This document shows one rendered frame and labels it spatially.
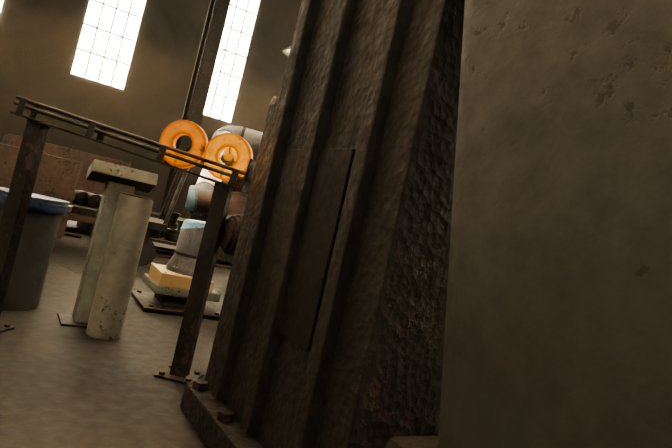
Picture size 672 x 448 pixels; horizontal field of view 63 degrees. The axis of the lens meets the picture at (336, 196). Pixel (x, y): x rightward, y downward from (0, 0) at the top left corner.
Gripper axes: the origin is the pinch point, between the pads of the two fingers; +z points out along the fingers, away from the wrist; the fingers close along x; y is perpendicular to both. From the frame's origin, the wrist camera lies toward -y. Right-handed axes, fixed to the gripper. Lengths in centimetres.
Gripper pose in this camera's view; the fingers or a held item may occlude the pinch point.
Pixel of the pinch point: (229, 151)
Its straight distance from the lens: 181.7
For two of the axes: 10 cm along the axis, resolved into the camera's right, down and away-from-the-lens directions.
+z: 0.1, -3.3, -9.4
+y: 2.4, -9.2, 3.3
